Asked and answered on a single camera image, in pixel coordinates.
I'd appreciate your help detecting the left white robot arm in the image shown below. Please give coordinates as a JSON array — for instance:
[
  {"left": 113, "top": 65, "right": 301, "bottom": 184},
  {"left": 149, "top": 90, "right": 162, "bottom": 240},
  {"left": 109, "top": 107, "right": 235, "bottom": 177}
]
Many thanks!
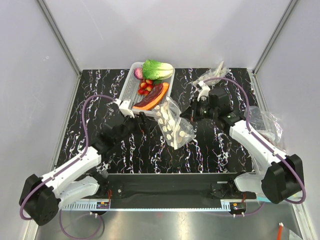
[{"left": 18, "top": 111, "right": 150, "bottom": 226}]

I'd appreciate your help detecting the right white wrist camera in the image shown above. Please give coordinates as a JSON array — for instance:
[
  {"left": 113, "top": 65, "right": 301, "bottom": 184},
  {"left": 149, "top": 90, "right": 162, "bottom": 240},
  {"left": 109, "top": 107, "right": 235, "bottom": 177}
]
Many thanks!
[{"left": 196, "top": 81, "right": 211, "bottom": 102}]

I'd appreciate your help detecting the orange papaya slice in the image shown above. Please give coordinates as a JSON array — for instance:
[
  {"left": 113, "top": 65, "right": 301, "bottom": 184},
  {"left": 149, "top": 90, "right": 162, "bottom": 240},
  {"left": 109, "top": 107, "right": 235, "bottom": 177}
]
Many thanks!
[{"left": 132, "top": 82, "right": 170, "bottom": 111}]

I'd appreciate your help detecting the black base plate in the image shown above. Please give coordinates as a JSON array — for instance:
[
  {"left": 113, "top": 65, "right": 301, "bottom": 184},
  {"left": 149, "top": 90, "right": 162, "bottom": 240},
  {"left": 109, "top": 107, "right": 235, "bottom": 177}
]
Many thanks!
[{"left": 84, "top": 172, "right": 256, "bottom": 200}]

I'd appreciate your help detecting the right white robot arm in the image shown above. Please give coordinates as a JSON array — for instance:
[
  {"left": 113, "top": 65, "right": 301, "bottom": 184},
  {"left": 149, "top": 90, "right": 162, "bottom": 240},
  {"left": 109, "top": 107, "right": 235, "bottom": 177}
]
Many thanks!
[{"left": 180, "top": 97, "right": 307, "bottom": 204}]

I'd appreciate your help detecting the aluminium frame post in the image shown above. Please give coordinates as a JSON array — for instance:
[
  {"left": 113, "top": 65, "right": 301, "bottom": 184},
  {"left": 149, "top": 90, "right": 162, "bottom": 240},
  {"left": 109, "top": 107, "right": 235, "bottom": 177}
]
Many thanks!
[
  {"left": 35, "top": 0, "right": 82, "bottom": 77},
  {"left": 252, "top": 0, "right": 299, "bottom": 76}
]

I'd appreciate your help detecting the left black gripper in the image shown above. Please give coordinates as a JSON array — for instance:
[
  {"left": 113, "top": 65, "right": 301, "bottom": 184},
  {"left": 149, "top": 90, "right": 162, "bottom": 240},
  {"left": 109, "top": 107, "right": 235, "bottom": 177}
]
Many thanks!
[{"left": 114, "top": 111, "right": 158, "bottom": 145}]

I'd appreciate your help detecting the white slotted cable duct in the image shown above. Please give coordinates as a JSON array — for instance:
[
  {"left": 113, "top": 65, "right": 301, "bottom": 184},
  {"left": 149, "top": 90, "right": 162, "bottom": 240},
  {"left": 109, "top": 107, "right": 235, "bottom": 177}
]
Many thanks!
[{"left": 62, "top": 199, "right": 231, "bottom": 212}]

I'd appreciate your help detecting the left aluminium frame post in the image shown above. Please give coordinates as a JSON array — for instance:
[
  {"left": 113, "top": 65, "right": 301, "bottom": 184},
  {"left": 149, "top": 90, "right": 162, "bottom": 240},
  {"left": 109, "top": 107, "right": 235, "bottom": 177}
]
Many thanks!
[{"left": 35, "top": 0, "right": 82, "bottom": 77}]

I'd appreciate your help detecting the right aluminium frame post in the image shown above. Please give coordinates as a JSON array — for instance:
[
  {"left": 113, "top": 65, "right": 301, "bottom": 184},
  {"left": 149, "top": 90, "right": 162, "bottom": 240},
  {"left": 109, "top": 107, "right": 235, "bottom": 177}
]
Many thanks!
[{"left": 252, "top": 0, "right": 299, "bottom": 76}]

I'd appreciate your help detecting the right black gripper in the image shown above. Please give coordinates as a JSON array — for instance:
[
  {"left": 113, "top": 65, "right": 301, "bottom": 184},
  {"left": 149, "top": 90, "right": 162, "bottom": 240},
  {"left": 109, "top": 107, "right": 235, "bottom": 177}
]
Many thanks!
[{"left": 180, "top": 97, "right": 218, "bottom": 123}]

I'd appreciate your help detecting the purple onion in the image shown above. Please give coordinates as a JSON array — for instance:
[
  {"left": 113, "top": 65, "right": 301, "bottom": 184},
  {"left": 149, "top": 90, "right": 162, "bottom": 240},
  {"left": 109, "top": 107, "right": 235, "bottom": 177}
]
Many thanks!
[{"left": 133, "top": 67, "right": 144, "bottom": 80}]

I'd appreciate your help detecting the back bag of slices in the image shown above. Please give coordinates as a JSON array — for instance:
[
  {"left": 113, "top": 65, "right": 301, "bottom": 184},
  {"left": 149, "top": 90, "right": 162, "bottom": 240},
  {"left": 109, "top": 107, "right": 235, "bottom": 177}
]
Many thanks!
[{"left": 192, "top": 61, "right": 230, "bottom": 87}]

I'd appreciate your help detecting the zip bag with white slices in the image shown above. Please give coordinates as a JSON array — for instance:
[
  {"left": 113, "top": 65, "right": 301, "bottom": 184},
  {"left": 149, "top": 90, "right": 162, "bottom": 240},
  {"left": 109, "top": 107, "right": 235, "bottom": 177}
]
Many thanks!
[{"left": 152, "top": 97, "right": 196, "bottom": 150}]

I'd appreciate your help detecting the orange cable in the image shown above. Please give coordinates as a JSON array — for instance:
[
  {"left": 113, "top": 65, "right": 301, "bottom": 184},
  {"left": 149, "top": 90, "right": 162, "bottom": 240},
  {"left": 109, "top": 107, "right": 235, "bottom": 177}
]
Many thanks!
[{"left": 276, "top": 222, "right": 285, "bottom": 240}]

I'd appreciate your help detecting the red cherry bunch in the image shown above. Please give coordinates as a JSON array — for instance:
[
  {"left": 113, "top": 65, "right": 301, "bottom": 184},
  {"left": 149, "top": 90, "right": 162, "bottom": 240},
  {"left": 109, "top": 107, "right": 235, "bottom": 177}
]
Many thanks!
[{"left": 137, "top": 79, "right": 154, "bottom": 96}]

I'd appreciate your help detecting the crumpled clear bags pile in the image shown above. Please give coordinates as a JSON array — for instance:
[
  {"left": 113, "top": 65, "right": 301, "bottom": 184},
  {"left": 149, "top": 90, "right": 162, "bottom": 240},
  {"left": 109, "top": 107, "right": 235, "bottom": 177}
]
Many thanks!
[{"left": 244, "top": 106, "right": 286, "bottom": 152}]

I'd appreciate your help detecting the green lettuce head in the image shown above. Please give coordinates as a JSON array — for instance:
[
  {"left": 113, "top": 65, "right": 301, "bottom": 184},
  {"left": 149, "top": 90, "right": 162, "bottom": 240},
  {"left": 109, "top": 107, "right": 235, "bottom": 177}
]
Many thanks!
[{"left": 142, "top": 59, "right": 174, "bottom": 80}]

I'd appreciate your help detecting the white perforated plastic basket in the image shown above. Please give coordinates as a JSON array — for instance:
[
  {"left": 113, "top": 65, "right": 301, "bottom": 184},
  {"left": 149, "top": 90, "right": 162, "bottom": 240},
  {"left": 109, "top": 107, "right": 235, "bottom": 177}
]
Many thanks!
[{"left": 118, "top": 62, "right": 176, "bottom": 115}]

